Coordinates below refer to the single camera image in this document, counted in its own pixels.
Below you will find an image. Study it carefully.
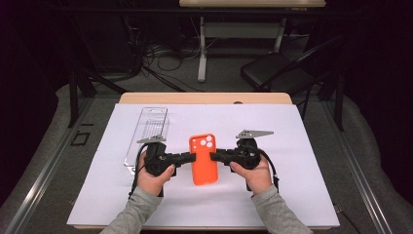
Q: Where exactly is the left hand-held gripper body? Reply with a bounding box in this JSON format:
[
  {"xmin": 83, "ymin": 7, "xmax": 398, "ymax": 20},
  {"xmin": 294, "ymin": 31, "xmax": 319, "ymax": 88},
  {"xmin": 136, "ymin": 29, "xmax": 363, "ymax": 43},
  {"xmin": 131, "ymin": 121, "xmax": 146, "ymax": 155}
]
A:
[{"xmin": 136, "ymin": 135, "xmax": 179, "ymax": 178}]

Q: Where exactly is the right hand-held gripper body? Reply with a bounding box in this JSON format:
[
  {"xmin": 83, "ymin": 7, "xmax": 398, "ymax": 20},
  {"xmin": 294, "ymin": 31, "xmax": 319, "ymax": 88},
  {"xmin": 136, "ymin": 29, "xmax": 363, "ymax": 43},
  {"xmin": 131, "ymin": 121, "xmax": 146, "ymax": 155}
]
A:
[{"xmin": 231, "ymin": 129, "xmax": 275, "ymax": 171}]

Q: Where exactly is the orange phone case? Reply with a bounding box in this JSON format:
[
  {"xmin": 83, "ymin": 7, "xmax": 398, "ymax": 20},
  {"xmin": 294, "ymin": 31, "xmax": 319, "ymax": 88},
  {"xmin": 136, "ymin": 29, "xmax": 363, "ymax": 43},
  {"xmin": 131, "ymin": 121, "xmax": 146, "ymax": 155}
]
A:
[{"xmin": 188, "ymin": 133, "xmax": 219, "ymax": 186}]

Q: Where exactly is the clear plastic tray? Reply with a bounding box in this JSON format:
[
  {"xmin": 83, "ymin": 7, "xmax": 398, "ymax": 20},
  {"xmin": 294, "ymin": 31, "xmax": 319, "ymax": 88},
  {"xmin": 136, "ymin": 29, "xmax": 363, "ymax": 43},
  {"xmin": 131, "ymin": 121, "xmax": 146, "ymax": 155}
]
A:
[{"xmin": 123, "ymin": 106, "xmax": 170, "ymax": 176}]

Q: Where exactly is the person's left hand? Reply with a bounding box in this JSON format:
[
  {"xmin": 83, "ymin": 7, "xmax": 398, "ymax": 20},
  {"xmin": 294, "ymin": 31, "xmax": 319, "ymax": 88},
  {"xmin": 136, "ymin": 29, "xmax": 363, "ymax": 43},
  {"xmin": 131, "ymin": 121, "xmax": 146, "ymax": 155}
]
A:
[{"xmin": 135, "ymin": 152, "xmax": 176, "ymax": 197}]

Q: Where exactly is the person's right hand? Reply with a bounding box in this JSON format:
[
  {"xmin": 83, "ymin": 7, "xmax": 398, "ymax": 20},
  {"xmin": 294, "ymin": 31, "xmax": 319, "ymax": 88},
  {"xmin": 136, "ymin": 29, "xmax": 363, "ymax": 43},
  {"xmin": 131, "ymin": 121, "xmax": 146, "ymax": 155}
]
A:
[{"xmin": 229, "ymin": 155, "xmax": 274, "ymax": 196}]

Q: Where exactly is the white paper sheet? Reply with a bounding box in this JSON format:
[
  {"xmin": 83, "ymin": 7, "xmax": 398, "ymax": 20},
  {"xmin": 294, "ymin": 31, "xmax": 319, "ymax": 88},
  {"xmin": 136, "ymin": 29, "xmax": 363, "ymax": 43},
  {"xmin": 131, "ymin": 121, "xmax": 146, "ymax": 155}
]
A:
[{"xmin": 66, "ymin": 102, "xmax": 341, "ymax": 228}]

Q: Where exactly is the black folding chair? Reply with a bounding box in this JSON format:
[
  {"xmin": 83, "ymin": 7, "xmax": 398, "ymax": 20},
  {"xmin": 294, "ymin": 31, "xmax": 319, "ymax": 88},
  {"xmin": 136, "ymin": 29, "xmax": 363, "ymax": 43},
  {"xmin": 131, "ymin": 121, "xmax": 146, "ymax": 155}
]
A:
[{"xmin": 240, "ymin": 33, "xmax": 345, "ymax": 121}]

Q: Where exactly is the black metal stand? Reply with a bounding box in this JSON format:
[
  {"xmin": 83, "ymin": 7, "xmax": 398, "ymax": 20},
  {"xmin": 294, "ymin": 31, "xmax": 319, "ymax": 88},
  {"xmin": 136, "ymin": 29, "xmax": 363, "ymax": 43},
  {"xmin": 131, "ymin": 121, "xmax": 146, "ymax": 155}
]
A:
[
  {"xmin": 66, "ymin": 19, "xmax": 130, "ymax": 129},
  {"xmin": 318, "ymin": 71, "xmax": 346, "ymax": 133}
]

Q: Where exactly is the white-legged desk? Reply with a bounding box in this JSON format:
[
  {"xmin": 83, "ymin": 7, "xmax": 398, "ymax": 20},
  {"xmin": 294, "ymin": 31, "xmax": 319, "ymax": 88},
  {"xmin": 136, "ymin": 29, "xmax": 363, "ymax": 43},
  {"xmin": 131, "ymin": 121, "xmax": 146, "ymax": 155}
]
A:
[{"xmin": 178, "ymin": 0, "xmax": 326, "ymax": 83}]

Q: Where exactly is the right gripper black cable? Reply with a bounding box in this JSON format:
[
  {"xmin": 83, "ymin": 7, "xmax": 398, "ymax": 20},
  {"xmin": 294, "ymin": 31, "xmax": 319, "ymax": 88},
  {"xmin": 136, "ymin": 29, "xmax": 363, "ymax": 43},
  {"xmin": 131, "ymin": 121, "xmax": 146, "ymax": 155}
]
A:
[{"xmin": 256, "ymin": 147, "xmax": 281, "ymax": 193}]

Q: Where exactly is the bundle of floor cables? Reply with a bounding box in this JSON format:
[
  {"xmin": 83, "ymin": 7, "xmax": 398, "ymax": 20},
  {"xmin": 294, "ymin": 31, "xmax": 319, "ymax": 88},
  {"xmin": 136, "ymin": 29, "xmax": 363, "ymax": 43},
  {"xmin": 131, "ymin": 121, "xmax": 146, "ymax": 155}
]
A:
[{"xmin": 123, "ymin": 16, "xmax": 222, "ymax": 94}]

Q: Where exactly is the metal floor rail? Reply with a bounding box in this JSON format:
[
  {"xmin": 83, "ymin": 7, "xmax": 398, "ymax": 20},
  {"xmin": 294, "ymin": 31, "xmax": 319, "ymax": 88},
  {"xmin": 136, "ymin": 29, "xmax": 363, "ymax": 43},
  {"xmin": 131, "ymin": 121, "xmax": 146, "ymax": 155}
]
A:
[
  {"xmin": 319, "ymin": 97, "xmax": 394, "ymax": 234},
  {"xmin": 4, "ymin": 97, "xmax": 95, "ymax": 234}
]

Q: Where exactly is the black floor cable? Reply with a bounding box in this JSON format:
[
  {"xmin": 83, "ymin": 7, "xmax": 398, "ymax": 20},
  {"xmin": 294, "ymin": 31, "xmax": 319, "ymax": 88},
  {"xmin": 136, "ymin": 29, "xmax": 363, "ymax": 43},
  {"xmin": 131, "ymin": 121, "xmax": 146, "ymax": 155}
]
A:
[{"xmin": 334, "ymin": 204, "xmax": 361, "ymax": 234}]

